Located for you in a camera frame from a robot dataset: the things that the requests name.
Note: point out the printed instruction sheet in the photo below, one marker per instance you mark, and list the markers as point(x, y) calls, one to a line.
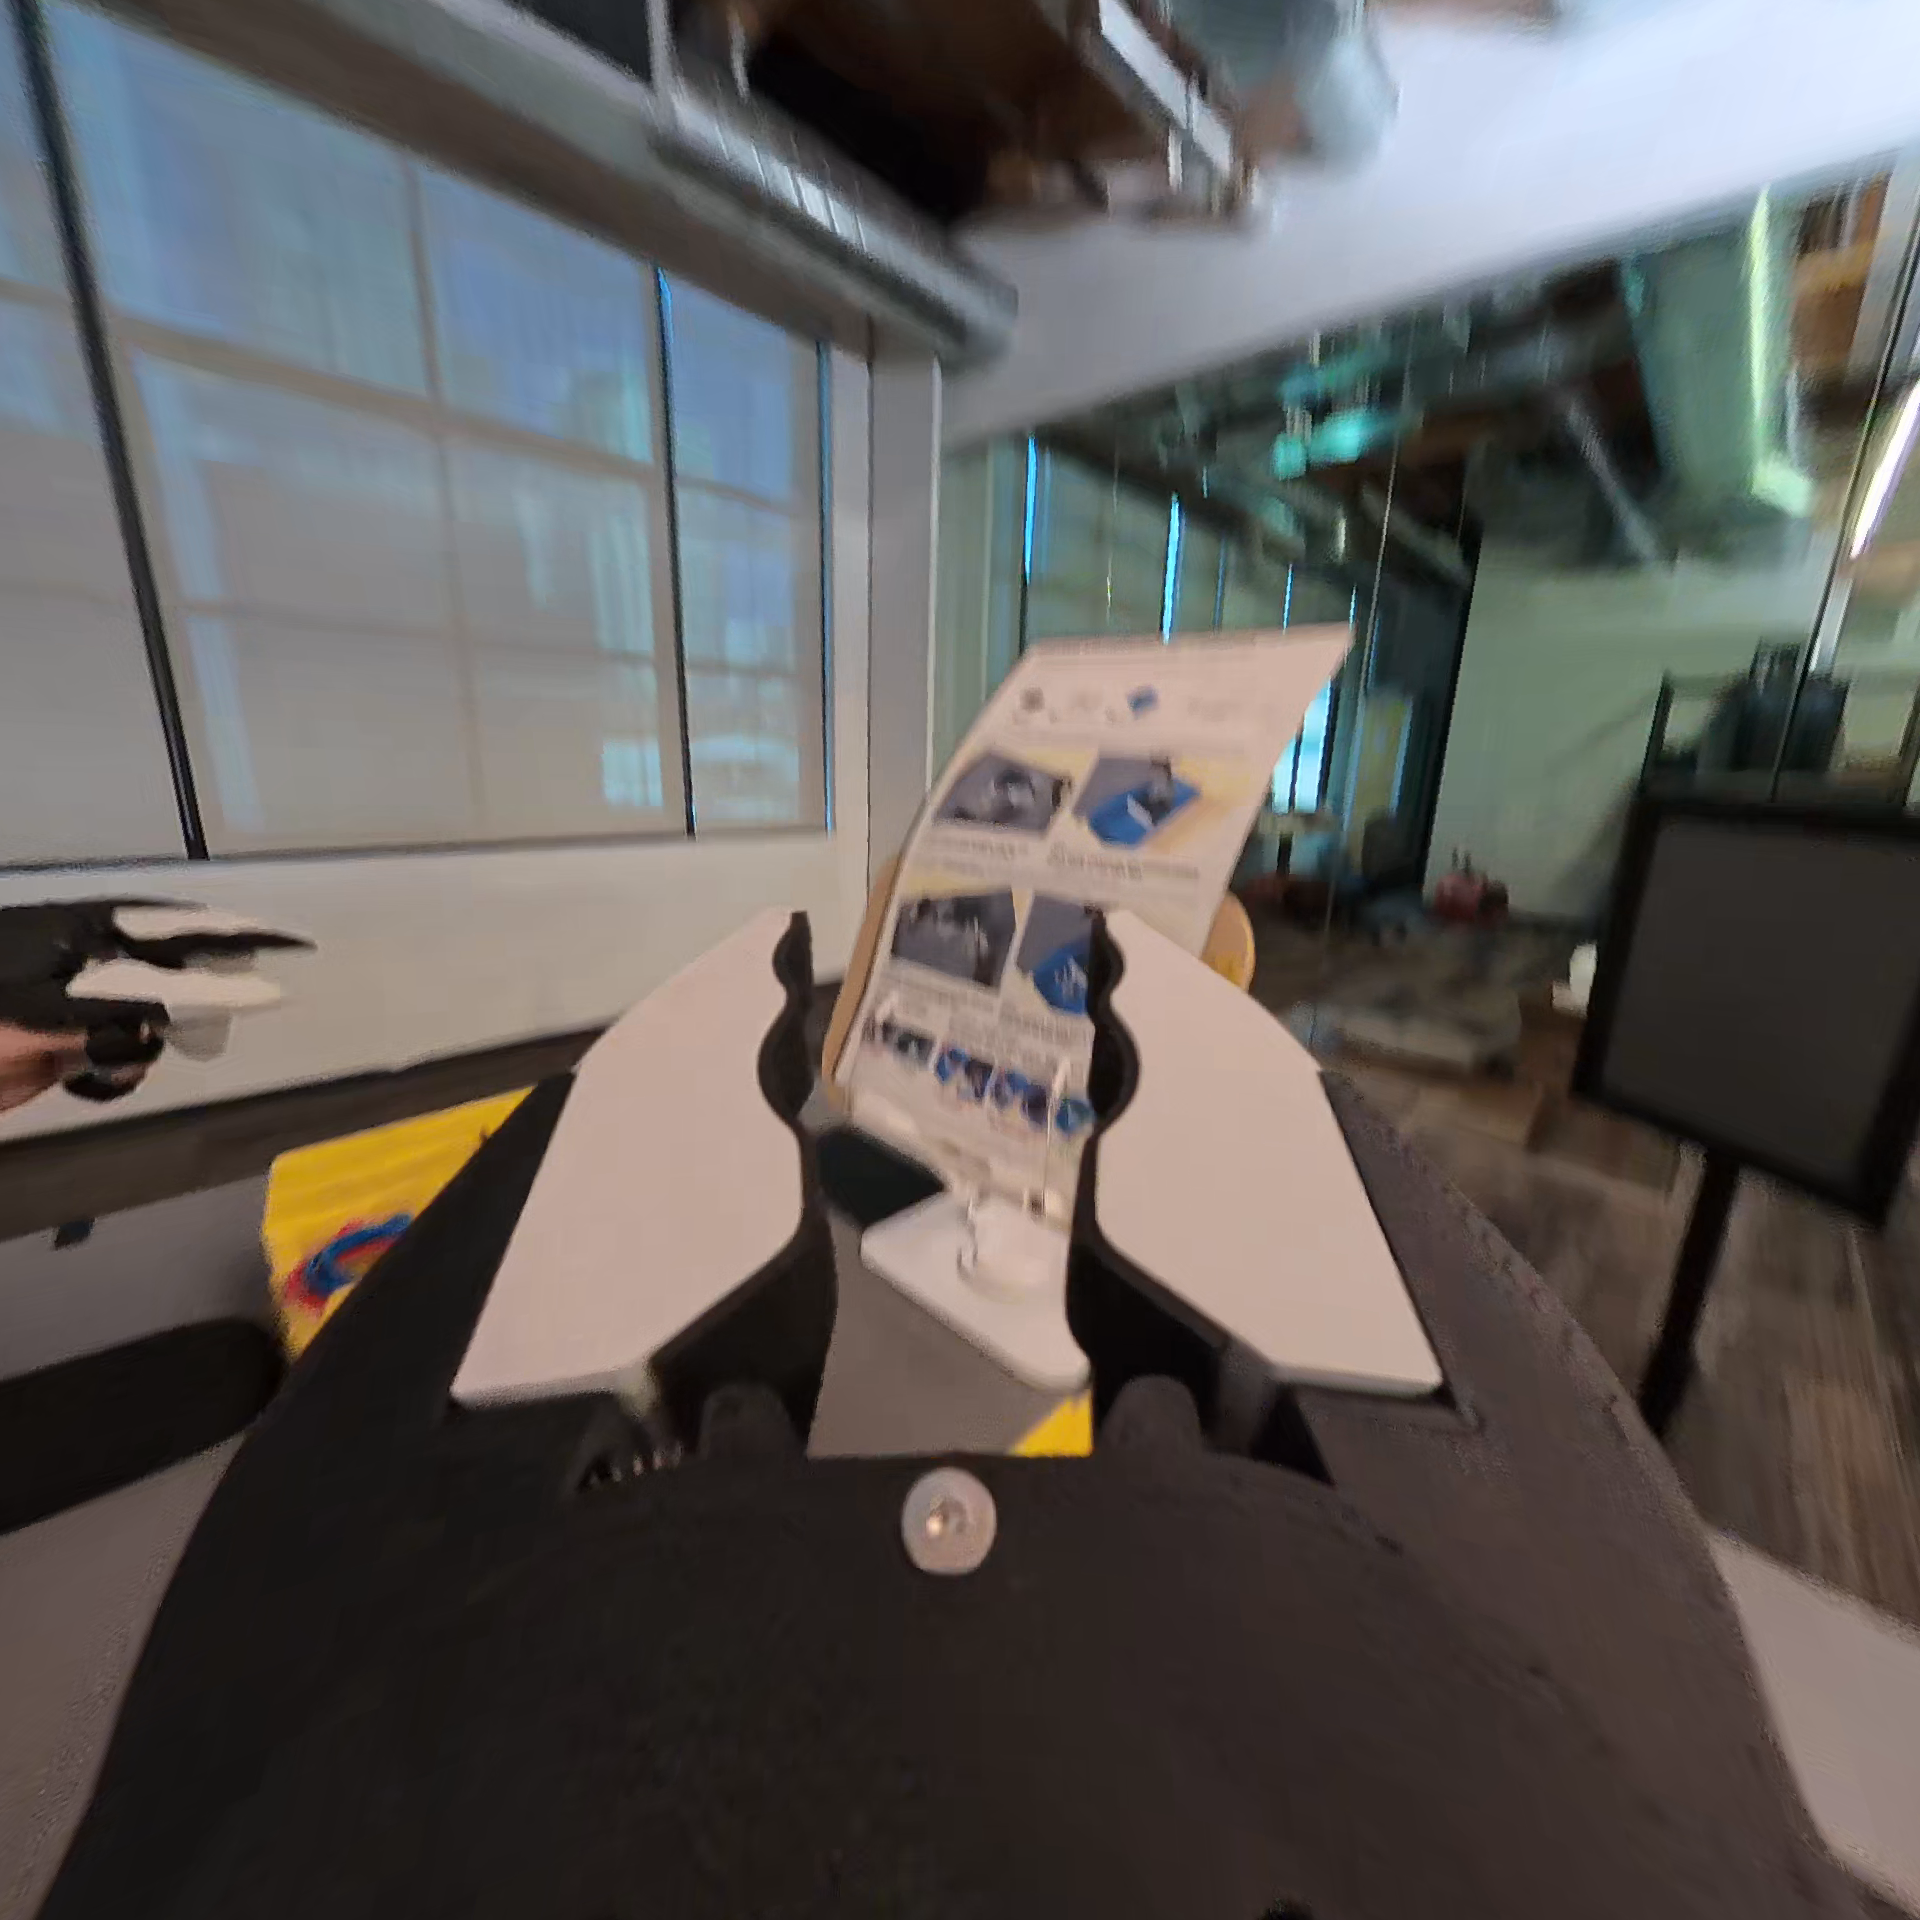
point(1112, 781)

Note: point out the yellow plastic bin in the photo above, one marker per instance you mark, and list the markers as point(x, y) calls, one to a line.
point(1053, 1427)
point(421, 1186)

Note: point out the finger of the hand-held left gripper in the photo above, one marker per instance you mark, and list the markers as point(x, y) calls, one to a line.
point(182, 986)
point(212, 930)

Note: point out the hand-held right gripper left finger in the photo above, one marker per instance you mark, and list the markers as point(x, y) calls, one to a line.
point(646, 1201)

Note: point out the person's left hand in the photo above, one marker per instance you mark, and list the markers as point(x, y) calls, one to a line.
point(37, 1066)

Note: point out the flattened cardboard sheets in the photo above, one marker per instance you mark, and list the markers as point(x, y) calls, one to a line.
point(1411, 1007)

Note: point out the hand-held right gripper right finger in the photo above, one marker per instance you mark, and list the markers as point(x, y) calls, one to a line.
point(1277, 1201)

